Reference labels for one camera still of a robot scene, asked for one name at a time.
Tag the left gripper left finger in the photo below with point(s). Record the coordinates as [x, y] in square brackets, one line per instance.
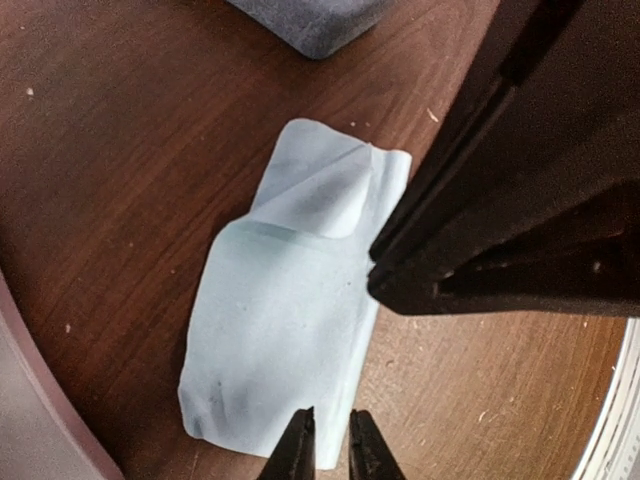
[293, 457]

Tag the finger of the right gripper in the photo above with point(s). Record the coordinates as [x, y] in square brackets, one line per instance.
[548, 77]
[584, 260]

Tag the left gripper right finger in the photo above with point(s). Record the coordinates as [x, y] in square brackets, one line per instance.
[369, 456]

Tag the light blue cloth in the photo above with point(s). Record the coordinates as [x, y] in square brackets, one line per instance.
[282, 318]

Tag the grey-blue glasses case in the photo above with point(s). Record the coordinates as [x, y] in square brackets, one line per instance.
[315, 28]

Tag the pink glasses case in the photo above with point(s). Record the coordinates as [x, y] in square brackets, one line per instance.
[42, 435]

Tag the aluminium front rail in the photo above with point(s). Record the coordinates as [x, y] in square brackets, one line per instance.
[612, 451]

